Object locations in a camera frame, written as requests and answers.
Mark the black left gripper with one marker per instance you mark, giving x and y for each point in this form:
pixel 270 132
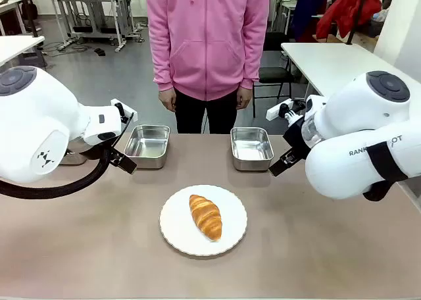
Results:
pixel 93 151

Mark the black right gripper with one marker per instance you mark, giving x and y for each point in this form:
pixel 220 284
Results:
pixel 294 139

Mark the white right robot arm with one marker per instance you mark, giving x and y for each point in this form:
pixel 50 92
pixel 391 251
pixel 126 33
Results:
pixel 355 115

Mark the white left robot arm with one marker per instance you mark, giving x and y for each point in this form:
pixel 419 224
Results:
pixel 33 122

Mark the person's right forearm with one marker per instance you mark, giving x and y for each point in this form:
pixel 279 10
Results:
pixel 162 69

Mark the person's left forearm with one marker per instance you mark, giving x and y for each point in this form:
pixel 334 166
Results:
pixel 251 66

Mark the steel rectangular container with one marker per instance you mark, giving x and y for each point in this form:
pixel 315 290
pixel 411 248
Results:
pixel 146 145
pixel 74 159
pixel 251 148

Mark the person's right hand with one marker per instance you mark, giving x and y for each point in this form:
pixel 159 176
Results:
pixel 167 100

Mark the person's left hand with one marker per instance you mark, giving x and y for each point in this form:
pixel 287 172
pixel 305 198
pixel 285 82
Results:
pixel 243 97

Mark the black trousers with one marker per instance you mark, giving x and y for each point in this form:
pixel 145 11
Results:
pixel 190 115

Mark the white scalloped plate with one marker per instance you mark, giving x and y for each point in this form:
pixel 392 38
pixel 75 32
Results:
pixel 177 224

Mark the golden croissant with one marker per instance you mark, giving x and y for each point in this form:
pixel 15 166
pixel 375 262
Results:
pixel 205 217

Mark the black chair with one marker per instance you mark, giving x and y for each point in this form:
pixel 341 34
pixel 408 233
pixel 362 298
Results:
pixel 273 74

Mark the black floor object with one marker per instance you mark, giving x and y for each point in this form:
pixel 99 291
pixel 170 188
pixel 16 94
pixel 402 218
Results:
pixel 99 52

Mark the large white side table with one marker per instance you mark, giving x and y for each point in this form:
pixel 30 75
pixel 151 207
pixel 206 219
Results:
pixel 329 63

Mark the person in pink hoodie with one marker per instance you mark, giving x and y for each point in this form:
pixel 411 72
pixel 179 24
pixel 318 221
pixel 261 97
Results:
pixel 207 43

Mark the small white table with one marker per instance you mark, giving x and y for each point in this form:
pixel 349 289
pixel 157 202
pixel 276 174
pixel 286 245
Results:
pixel 16 46

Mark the blue garment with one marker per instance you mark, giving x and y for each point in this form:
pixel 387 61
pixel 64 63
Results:
pixel 306 10

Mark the white background desk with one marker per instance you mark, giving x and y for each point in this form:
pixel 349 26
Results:
pixel 286 5

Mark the dark storage basket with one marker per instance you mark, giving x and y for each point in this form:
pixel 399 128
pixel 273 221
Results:
pixel 376 27

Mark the black stand pole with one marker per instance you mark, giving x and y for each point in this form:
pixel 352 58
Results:
pixel 29 14
pixel 356 14

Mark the red jacket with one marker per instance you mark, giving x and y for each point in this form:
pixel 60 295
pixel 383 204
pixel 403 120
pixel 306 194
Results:
pixel 348 7

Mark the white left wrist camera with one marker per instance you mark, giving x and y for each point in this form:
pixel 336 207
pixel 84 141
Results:
pixel 130 110

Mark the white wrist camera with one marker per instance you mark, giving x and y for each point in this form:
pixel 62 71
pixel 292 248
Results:
pixel 274 112
pixel 130 110

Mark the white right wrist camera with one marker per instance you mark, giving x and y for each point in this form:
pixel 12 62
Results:
pixel 274 112

